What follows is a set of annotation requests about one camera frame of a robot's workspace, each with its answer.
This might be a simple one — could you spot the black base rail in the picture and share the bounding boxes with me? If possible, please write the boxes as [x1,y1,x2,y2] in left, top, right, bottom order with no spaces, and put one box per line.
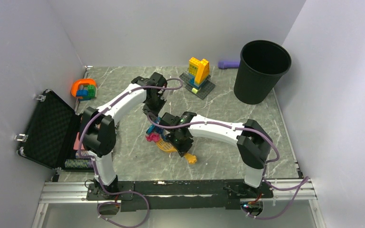
[86,179,274,212]

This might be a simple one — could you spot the magenta scrap near left gripper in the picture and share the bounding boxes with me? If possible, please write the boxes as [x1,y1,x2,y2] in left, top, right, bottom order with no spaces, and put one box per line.
[145,133,161,142]

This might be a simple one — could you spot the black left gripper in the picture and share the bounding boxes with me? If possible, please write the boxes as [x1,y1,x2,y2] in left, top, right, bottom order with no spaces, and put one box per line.
[143,95,167,123]

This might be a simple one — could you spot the purple cylinder object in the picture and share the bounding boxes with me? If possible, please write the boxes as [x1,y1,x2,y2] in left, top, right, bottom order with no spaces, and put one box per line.
[217,60,240,69]

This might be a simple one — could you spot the dark grey brick baseplate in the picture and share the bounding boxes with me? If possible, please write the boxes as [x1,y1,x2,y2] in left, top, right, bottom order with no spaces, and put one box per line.
[179,72,216,100]

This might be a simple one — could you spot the black poker chip case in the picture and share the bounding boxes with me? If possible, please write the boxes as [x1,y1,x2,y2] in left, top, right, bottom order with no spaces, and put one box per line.
[15,89,94,172]

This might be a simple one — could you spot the yellow slotted scoop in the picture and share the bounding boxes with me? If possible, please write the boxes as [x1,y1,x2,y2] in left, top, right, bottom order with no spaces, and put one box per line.
[155,139,197,164]

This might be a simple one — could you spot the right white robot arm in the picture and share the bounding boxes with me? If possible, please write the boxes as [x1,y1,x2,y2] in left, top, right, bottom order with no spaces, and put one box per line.
[159,112,272,198]

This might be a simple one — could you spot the pink card stack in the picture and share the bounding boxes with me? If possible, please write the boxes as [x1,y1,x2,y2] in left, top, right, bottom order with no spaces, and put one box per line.
[73,133,80,150]

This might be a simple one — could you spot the yellow toy brick building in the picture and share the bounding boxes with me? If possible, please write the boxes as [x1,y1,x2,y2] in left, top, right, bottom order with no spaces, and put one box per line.
[188,57,210,84]

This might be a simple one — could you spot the black plastic trash bin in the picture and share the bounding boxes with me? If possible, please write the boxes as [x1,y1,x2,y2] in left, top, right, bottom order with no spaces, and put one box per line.
[233,40,292,105]

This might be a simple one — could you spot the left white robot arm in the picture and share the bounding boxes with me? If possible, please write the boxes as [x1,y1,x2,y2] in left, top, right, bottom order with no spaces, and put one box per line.
[77,72,167,200]

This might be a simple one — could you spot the blue hand brush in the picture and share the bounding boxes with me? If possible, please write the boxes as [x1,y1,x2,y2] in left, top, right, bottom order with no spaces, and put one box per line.
[146,124,163,135]

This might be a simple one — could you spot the orange blue green toy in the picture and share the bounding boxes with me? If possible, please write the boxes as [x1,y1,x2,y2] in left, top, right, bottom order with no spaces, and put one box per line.
[70,78,97,101]

